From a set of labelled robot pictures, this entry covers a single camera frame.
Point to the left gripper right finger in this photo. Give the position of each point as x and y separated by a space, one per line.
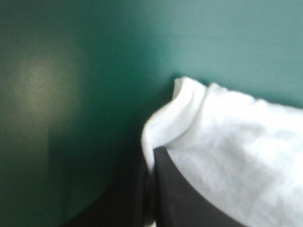
180 203

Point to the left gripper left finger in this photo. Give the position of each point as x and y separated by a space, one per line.
123 205

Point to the white T-shirt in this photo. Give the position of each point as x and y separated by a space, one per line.
236 146

